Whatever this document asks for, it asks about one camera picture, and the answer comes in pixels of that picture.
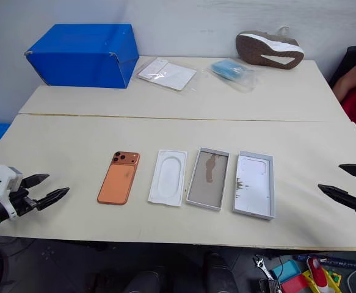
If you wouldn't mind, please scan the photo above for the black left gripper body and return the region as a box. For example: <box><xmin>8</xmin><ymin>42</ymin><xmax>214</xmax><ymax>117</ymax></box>
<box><xmin>10</xmin><ymin>188</ymin><xmax>40</xmax><ymax>217</ymax></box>

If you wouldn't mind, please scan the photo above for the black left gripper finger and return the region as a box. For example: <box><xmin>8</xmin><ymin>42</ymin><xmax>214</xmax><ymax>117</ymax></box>
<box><xmin>21</xmin><ymin>173</ymin><xmax>51</xmax><ymax>189</ymax></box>
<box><xmin>35</xmin><ymin>187</ymin><xmax>71</xmax><ymax>212</ymax></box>

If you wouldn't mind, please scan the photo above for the white box lid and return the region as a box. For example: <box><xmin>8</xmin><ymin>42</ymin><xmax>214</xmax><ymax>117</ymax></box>
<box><xmin>232</xmin><ymin>150</ymin><xmax>277</xmax><ymax>222</ymax></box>

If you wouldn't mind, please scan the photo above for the blue rectangular block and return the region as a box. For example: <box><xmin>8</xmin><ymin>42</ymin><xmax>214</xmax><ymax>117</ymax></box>
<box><xmin>270</xmin><ymin>259</ymin><xmax>304</xmax><ymax>284</ymax></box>

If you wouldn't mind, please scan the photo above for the blue cardboard box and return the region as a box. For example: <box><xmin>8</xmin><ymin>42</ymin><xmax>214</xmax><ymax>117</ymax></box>
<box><xmin>24</xmin><ymin>23</ymin><xmax>140</xmax><ymax>89</ymax></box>

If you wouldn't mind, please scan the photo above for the white box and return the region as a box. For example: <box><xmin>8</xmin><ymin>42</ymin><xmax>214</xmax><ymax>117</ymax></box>
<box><xmin>186</xmin><ymin>146</ymin><xmax>230</xmax><ymax>212</ymax></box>

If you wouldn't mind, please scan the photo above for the blue patterned tube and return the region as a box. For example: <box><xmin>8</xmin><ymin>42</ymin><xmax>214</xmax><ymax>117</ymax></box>
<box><xmin>292</xmin><ymin>252</ymin><xmax>356</xmax><ymax>267</ymax></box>

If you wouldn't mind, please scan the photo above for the orange smartphone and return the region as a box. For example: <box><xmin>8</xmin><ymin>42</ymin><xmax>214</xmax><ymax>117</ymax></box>
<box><xmin>96</xmin><ymin>151</ymin><xmax>141</xmax><ymax>206</ymax></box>

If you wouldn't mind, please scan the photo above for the yellow and green toy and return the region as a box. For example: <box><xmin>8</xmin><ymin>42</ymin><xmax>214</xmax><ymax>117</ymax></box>
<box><xmin>322</xmin><ymin>264</ymin><xmax>344</xmax><ymax>288</ymax></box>

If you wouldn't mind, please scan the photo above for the red and white shoe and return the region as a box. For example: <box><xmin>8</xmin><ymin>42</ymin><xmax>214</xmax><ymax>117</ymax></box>
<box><xmin>305</xmin><ymin>256</ymin><xmax>332</xmax><ymax>290</ymax></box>

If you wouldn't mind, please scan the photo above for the silver adjustable wrench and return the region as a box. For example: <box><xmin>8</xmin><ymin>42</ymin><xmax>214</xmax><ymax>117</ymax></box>
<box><xmin>253</xmin><ymin>254</ymin><xmax>277</xmax><ymax>281</ymax></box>

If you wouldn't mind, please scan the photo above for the black chair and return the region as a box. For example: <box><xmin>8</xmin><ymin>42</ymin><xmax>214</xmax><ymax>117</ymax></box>
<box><xmin>328</xmin><ymin>45</ymin><xmax>356</xmax><ymax>90</ymax></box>

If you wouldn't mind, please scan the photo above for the white plastic tray insert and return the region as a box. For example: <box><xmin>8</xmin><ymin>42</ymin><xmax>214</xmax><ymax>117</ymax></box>
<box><xmin>148</xmin><ymin>148</ymin><xmax>188</xmax><ymax>208</ymax></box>

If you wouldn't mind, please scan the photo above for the dark rounded shape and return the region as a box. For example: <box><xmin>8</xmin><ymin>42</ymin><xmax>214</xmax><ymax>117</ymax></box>
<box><xmin>122</xmin><ymin>267</ymin><xmax>167</xmax><ymax>293</ymax></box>
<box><xmin>201</xmin><ymin>251</ymin><xmax>240</xmax><ymax>293</ymax></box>

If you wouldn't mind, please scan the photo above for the brown shoe with white sole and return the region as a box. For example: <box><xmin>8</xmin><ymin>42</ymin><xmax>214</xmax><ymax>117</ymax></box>
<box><xmin>235</xmin><ymin>26</ymin><xmax>305</xmax><ymax>70</ymax></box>

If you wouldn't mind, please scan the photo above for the clear bag with blue item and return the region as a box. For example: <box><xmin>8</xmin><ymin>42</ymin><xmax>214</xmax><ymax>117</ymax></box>
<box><xmin>205</xmin><ymin>58</ymin><xmax>258</xmax><ymax>92</ymax></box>

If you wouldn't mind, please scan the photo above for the clear bag with paper cards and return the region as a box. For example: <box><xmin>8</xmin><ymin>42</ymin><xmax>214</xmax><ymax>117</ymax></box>
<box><xmin>136</xmin><ymin>57</ymin><xmax>200</xmax><ymax>94</ymax></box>

